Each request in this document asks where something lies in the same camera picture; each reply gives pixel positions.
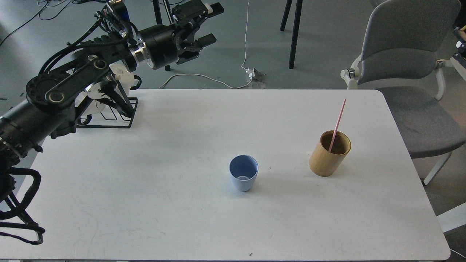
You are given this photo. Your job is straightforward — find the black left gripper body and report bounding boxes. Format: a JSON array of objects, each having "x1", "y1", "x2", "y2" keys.
[{"x1": 137, "y1": 10, "x2": 204, "y2": 70}]

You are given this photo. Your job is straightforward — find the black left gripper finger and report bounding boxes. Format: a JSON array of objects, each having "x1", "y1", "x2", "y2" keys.
[
  {"x1": 172, "y1": 0, "x2": 224, "y2": 25},
  {"x1": 177, "y1": 34, "x2": 217, "y2": 65}
]

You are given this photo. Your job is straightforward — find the blue plastic cup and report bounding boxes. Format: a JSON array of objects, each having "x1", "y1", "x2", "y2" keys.
[{"x1": 229, "y1": 155, "x2": 258, "y2": 192}]

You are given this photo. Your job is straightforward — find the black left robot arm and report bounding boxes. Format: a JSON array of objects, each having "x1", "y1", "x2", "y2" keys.
[{"x1": 1, "y1": 0, "x2": 224, "y2": 245}]

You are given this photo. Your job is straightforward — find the white power strip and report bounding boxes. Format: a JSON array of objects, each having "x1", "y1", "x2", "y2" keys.
[{"x1": 245, "y1": 68, "x2": 263, "y2": 83}]

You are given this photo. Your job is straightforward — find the white mug on rack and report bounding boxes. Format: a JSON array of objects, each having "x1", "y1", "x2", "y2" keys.
[{"x1": 75, "y1": 63, "x2": 135, "y2": 116}]

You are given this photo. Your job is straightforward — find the black table leg right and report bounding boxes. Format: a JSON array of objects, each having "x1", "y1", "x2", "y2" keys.
[{"x1": 280, "y1": 0, "x2": 304, "y2": 70}]

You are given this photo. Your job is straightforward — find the bamboo cylinder holder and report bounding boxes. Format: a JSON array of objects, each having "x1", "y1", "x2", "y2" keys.
[{"x1": 308, "y1": 130, "x2": 351, "y2": 177}]

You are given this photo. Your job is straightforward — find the grey office chair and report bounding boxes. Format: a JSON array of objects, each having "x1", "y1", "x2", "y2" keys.
[{"x1": 340, "y1": 0, "x2": 466, "y2": 233}]

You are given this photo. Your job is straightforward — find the white power cable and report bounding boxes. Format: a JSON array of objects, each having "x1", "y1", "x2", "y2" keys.
[{"x1": 159, "y1": 0, "x2": 255, "y2": 90}]

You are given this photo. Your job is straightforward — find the black wire rack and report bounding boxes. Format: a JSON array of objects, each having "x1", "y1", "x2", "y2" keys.
[{"x1": 75, "y1": 78, "x2": 138, "y2": 129}]

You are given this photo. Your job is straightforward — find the black floor cables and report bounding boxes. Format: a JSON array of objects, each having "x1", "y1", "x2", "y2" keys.
[{"x1": 0, "y1": 0, "x2": 106, "y2": 47}]

